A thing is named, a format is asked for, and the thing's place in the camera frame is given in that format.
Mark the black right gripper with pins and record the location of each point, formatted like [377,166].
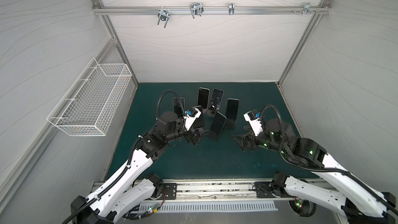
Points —
[250,139]

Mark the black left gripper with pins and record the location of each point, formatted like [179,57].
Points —
[196,139]

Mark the silver phone black screen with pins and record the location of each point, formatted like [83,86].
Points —
[218,123]

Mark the purple phone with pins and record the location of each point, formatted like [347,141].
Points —
[199,122]

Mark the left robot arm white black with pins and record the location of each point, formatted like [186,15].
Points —
[117,196]

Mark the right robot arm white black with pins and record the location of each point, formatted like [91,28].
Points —
[350,197]

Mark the black folding phone stand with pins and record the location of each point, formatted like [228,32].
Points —
[213,135]

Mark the round grey stand back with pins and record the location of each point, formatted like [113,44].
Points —
[211,113]

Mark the phone on far-left stand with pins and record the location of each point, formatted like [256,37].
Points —
[179,106]

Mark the teal phone on black stand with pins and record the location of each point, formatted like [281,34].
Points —
[232,109]

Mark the pink phone on back stand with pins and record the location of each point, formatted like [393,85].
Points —
[215,100]

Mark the metal u-bolt clamp left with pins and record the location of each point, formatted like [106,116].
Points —
[163,16]

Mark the metal u-bolt clamp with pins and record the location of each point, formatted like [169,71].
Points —
[196,9]
[163,16]

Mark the aluminium top cross bar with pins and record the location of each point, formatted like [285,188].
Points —
[208,10]

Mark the metal u-bolt clamp middle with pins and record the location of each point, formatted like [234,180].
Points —
[196,9]

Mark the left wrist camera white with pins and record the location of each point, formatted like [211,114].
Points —
[192,114]

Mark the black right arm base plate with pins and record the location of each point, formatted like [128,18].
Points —
[265,190]

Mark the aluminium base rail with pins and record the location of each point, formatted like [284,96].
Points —
[241,189]

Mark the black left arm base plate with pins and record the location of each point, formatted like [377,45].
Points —
[167,191]

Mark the white slotted cable duct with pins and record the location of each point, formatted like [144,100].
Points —
[218,207]

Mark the white wire basket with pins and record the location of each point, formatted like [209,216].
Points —
[89,105]

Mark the small metal bracket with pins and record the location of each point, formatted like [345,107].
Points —
[231,9]

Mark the metal bolt bracket right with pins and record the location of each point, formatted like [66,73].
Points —
[306,10]

